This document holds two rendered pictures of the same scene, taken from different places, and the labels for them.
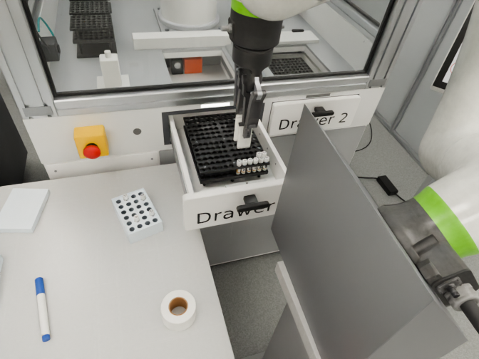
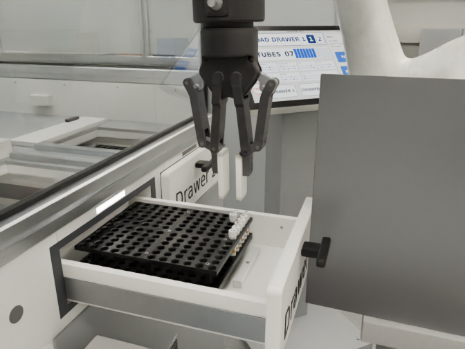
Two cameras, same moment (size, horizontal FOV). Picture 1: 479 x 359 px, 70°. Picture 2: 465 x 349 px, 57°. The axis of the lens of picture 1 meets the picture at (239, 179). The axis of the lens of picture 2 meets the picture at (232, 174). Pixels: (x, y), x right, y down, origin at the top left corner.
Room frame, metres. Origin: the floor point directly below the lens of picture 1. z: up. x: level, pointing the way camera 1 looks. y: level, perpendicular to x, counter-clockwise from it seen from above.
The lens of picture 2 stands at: (0.23, 0.45, 1.21)
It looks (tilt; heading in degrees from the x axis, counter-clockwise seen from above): 19 degrees down; 310
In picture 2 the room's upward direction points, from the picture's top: straight up
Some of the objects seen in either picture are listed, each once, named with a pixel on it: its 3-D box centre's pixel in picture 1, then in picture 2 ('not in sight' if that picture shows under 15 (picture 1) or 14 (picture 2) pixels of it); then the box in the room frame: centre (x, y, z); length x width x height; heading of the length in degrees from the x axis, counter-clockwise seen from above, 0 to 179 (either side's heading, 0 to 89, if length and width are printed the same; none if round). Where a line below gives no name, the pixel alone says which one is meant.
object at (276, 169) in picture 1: (222, 147); (165, 250); (0.71, 0.06, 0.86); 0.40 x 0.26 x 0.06; 22
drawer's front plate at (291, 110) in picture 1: (313, 115); (194, 176); (0.91, -0.20, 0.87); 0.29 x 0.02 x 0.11; 112
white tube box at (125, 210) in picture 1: (137, 214); not in sight; (0.51, 0.24, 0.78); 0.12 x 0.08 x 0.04; 37
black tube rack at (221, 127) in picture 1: (223, 147); (170, 248); (0.70, 0.05, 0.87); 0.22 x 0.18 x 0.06; 22
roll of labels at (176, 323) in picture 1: (178, 310); not in sight; (0.29, 0.09, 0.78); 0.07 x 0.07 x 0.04
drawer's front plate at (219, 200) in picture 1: (246, 202); (295, 266); (0.52, -0.02, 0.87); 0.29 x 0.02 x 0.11; 112
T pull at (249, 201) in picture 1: (251, 202); (315, 250); (0.49, -0.03, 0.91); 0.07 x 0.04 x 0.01; 112
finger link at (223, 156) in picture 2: (241, 127); (223, 173); (0.63, 0.01, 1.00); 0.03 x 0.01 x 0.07; 112
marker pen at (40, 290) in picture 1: (42, 308); not in sight; (0.26, 0.36, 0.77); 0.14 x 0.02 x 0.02; 32
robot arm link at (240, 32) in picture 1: (253, 25); (227, 2); (0.62, 0.01, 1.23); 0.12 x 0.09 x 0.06; 112
